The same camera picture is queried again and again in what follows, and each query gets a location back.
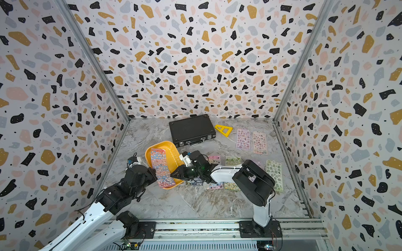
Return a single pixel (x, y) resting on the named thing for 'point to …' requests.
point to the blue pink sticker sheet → (160, 163)
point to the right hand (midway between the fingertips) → (172, 176)
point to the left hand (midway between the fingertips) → (158, 169)
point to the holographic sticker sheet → (197, 181)
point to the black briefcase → (191, 130)
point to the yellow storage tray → (174, 159)
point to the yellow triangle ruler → (221, 130)
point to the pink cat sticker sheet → (214, 159)
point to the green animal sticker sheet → (231, 161)
